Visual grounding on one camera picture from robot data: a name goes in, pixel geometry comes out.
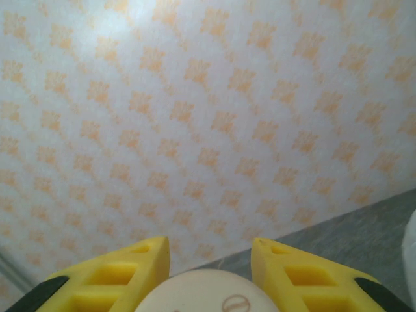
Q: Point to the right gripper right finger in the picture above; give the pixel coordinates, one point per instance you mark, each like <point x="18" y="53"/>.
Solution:
<point x="265" y="260"/>

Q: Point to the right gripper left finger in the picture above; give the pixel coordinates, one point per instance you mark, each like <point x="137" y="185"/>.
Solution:
<point x="156" y="256"/>

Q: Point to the brown plastic bottle cream cap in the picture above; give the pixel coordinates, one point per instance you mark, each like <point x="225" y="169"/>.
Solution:
<point x="201" y="292"/>

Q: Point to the bin with white liner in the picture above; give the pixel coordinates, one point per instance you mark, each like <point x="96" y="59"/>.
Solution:
<point x="410" y="247"/>

